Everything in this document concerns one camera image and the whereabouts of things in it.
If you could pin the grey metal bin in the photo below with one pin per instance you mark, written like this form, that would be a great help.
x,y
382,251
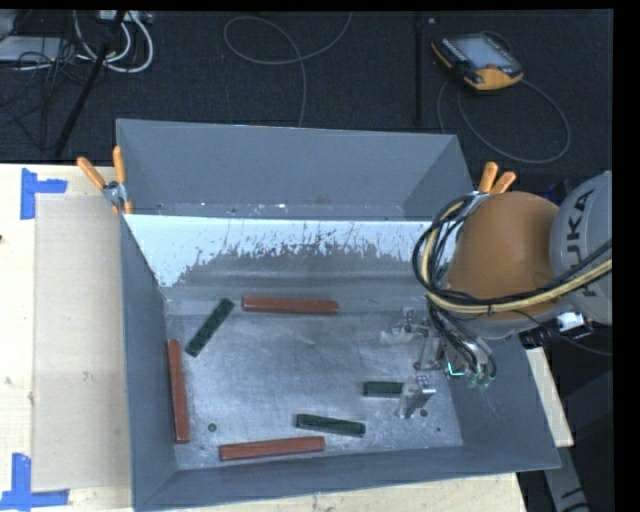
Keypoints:
x,y
310,360

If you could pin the pale flat board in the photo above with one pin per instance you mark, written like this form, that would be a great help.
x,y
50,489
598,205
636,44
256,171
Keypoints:
x,y
80,350

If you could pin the dark green flat block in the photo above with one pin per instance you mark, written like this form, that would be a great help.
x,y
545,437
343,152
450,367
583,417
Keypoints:
x,y
330,425
210,327
382,388

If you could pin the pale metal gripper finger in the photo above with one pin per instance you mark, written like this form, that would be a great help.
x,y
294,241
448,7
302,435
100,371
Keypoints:
x,y
416,397
402,330

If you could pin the black cylinder on white bracket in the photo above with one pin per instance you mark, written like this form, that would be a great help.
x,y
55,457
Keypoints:
x,y
555,334

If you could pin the red-brown flat block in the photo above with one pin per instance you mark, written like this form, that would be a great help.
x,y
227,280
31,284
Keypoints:
x,y
178,390
290,305
272,448

